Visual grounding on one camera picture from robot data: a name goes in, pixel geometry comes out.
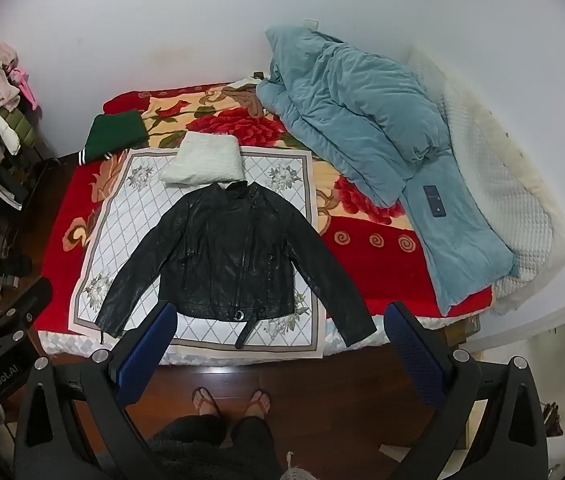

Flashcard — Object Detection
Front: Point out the folded white sweater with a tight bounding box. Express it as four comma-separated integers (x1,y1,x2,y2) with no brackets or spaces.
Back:
160,131,243,187

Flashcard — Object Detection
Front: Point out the black leather jacket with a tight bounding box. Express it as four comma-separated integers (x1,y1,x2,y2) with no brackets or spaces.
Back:
95,180,378,351

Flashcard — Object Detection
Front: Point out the pale quilted bed sheet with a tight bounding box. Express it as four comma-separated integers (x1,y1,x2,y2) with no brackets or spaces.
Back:
37,329,388,367

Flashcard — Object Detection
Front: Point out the red floral blanket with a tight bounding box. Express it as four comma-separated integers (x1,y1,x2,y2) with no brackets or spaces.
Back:
32,80,493,333

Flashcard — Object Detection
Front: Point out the dark blue phone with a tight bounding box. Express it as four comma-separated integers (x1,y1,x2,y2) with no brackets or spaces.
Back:
423,185,447,218

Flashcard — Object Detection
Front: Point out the white quilted pillow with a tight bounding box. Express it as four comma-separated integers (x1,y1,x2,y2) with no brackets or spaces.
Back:
407,45,565,316

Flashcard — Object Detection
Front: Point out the blue quilt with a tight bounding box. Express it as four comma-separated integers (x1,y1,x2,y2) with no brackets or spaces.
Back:
255,24,521,317

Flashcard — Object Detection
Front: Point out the person's left foot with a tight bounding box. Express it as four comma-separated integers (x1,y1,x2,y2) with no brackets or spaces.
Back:
191,386,224,421

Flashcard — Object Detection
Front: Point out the folded green garment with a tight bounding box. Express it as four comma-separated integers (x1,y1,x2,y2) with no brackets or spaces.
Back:
78,109,149,165

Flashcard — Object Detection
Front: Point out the person's right foot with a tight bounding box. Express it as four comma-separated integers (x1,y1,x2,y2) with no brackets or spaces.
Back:
242,388,272,421

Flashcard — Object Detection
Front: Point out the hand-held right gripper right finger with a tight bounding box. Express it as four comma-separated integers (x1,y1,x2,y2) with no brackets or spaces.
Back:
383,301,549,480

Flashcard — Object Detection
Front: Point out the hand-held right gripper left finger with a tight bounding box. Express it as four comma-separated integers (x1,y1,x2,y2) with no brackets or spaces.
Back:
12,300,179,480

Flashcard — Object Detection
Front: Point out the person's dark clothing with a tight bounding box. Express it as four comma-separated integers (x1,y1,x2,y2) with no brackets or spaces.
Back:
152,412,283,480

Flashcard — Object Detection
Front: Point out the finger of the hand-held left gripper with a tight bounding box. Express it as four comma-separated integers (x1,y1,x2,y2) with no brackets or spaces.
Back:
0,276,54,358

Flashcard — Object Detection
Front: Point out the person's foot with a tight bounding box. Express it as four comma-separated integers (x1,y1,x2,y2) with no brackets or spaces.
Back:
191,386,224,421
242,388,272,421

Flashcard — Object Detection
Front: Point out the white diamond-patterned cloth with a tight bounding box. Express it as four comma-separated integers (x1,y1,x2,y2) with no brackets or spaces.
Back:
70,146,326,361

